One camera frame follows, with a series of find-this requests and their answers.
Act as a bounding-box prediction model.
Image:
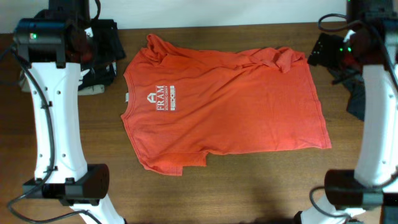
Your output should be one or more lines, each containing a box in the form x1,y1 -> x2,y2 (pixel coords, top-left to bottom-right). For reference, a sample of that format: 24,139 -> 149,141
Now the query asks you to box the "orange soccer t-shirt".
121,34 -> 331,176

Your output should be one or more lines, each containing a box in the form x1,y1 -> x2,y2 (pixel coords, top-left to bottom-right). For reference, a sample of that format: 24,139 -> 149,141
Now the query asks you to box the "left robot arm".
11,1 -> 124,223

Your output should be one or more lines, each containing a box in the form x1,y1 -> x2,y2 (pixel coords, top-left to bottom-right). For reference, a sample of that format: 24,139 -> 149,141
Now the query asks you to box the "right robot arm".
293,0 -> 397,224

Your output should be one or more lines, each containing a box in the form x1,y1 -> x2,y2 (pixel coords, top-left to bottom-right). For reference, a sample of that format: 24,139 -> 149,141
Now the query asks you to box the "black t-shirt at right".
328,68 -> 366,121

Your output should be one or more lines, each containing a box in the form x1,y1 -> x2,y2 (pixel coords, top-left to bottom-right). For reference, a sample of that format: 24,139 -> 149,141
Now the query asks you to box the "black folded garment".
74,18 -> 127,91

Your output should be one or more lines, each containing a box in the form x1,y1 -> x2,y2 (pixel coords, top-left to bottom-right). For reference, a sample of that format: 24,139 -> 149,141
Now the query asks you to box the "grey folded garment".
18,71 -> 105,96

